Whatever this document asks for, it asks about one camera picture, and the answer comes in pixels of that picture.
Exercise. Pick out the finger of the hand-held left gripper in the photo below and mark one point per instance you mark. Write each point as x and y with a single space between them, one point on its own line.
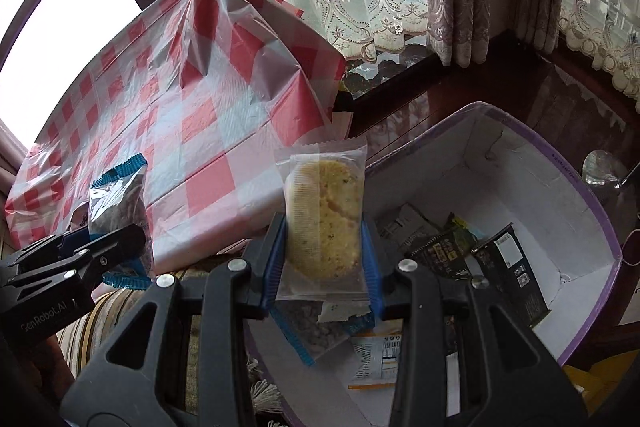
115 242
75 237

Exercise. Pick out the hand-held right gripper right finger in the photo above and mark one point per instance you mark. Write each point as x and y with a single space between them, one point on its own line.
374 267

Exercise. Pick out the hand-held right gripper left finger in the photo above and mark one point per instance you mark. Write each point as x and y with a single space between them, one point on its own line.
272 267

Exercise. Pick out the blue clear snack packet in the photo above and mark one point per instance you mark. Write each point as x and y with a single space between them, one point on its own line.
117 202
315 332

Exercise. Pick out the white grey snack packet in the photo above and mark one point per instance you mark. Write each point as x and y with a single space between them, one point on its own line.
410 219

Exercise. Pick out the dark brown snack packet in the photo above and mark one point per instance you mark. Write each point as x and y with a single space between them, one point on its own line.
440 252

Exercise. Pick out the clear yellow cake packet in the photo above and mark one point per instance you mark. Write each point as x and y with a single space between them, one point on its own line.
322 212

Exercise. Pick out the silver orange-trim snack packet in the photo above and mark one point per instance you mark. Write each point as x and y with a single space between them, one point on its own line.
375 357

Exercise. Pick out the long black snack packet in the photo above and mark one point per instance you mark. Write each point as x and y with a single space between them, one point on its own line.
510 272

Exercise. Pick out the white cardboard box purple rim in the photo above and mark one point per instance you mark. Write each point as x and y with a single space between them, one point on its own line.
525 187

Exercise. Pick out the dark purple crinkled snack packet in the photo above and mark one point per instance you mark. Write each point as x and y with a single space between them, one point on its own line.
80 217

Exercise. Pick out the plain beige curtain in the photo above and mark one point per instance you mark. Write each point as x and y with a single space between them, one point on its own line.
10 157

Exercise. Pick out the red white checked plastic tablecloth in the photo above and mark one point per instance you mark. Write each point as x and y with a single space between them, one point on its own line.
200 117

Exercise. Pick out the clear glass object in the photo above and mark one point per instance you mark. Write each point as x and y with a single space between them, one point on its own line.
600 167

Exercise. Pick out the yellow plastic bag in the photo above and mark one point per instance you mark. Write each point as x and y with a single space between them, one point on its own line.
600 374

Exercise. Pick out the narrow embroidered lace curtain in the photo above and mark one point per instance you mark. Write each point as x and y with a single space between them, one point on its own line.
600 7

